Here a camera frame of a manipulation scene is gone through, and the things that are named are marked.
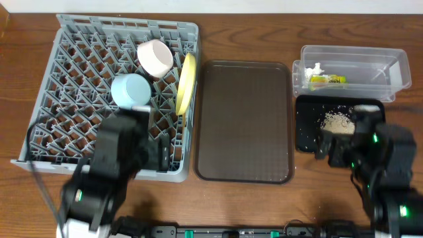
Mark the brown plastic tray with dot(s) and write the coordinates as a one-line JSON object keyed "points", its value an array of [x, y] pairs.
{"points": [[245, 127]]}

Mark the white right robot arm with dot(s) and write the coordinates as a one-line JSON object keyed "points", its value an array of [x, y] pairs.
{"points": [[395, 210]]}

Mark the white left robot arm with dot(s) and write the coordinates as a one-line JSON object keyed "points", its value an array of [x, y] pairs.
{"points": [[98, 186]]}

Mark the clear plastic bin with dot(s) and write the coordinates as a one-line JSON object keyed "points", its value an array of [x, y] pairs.
{"points": [[371, 73]]}

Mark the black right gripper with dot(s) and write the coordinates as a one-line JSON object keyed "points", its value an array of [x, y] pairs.
{"points": [[339, 143]]}

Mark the white tissue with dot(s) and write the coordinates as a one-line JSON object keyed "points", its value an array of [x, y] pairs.
{"points": [[309, 72]]}

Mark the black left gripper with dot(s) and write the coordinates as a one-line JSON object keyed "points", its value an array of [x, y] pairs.
{"points": [[153, 153]]}

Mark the green yellow snack wrapper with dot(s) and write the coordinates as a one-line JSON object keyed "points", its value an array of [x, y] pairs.
{"points": [[321, 81]]}

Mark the black plastic tray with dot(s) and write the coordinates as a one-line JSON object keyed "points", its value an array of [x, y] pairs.
{"points": [[310, 112]]}

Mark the rice food waste pile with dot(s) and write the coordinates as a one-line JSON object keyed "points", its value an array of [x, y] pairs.
{"points": [[337, 123]]}

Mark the yellow plate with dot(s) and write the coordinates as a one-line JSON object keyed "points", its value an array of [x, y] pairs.
{"points": [[186, 84]]}

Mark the white bowl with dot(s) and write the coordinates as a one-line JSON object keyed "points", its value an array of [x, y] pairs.
{"points": [[155, 57]]}

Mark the grey dishwasher rack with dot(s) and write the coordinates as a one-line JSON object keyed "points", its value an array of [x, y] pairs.
{"points": [[75, 94]]}

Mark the light blue plate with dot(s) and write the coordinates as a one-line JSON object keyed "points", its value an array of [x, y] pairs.
{"points": [[129, 90]]}

